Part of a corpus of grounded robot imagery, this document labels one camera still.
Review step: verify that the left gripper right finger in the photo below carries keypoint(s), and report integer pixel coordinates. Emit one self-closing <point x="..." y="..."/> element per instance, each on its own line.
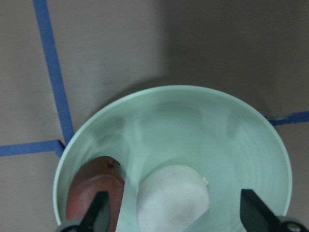
<point x="255" y="216"/>

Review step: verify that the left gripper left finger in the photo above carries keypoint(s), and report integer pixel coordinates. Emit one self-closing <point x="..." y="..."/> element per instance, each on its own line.
<point x="97" y="218"/>

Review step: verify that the white steamed bun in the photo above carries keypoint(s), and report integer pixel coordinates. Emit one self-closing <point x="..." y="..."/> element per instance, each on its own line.
<point x="171" y="199"/>

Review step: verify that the brown bun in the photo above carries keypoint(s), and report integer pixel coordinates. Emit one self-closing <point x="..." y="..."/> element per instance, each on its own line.
<point x="99" y="174"/>

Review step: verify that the light green plate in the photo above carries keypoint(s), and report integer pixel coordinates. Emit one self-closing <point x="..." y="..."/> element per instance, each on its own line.
<point x="224" y="139"/>

